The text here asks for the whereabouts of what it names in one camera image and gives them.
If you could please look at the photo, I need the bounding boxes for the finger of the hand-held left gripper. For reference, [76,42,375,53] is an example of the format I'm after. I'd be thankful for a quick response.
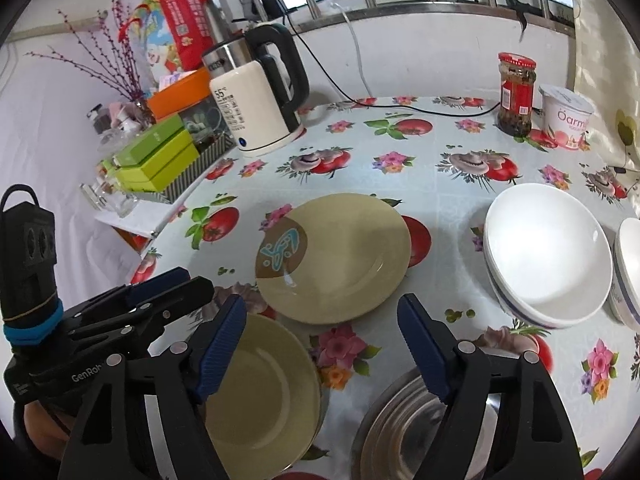
[64,276,216,357]
[75,267,191,320]

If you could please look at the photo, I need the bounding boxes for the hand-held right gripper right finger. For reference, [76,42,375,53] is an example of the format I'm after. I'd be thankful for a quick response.
[397,293,583,480]

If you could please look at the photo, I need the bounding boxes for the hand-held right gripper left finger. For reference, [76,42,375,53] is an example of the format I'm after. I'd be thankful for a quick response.
[57,295,247,480]

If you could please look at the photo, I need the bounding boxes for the plain tan bowl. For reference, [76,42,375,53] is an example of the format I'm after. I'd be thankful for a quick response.
[202,312,323,476]

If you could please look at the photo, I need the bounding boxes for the tan plate with blue pattern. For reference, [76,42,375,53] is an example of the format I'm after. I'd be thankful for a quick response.
[255,192,412,325]

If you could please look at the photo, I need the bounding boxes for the large plain white bowl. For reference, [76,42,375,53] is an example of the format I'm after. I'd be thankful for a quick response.
[483,183,614,311]

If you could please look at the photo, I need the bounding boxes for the white bowl with blue stripe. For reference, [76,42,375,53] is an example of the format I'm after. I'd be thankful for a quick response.
[609,217,640,331]

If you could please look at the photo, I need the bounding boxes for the white paper sheet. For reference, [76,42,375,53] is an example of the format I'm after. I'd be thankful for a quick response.
[94,199,190,239]

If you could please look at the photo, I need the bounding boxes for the clear glass bottle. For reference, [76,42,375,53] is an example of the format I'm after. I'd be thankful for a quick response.
[80,170,140,218]

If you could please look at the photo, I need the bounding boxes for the green box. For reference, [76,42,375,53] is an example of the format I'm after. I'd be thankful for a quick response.
[116,140,198,193]
[112,114,187,168]

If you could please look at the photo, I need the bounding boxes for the striped storage box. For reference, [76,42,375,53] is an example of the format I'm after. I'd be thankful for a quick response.
[135,135,236,206]

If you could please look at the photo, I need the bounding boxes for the glass bottle with black cap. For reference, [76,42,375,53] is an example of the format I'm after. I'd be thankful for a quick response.
[87,104,126,157]

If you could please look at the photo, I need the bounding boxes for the clear plastic box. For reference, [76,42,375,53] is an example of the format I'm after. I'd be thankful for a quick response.
[181,97,236,156]

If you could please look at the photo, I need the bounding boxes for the floral vegetable print tablecloth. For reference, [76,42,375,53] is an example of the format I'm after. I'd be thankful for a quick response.
[127,95,640,480]

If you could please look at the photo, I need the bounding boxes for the orange box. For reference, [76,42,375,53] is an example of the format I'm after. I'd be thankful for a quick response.
[146,67,213,122]

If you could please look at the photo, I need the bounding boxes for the purple flower branches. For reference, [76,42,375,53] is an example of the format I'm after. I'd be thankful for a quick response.
[25,0,151,106]

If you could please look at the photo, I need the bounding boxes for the cream and black electric kettle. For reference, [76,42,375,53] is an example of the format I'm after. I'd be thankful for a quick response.
[201,22,311,157]

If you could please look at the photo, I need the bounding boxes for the red printed gift box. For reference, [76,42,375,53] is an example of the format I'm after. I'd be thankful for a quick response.
[117,0,213,96]

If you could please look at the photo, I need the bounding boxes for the white yogurt tub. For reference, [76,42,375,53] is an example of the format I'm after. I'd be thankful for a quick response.
[539,84,596,152]

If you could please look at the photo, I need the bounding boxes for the glass jar with red lid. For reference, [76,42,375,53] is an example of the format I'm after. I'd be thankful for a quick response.
[496,52,537,137]

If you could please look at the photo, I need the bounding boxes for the cream patterned curtain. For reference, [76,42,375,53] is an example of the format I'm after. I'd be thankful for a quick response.
[564,0,640,172]

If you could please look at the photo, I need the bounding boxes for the black hook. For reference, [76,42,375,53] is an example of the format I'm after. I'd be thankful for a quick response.
[504,0,532,29]

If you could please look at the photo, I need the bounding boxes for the black power cable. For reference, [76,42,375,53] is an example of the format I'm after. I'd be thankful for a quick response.
[277,7,501,117]

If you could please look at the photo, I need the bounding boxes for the white cable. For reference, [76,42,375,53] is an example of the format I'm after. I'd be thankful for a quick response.
[330,2,375,100]

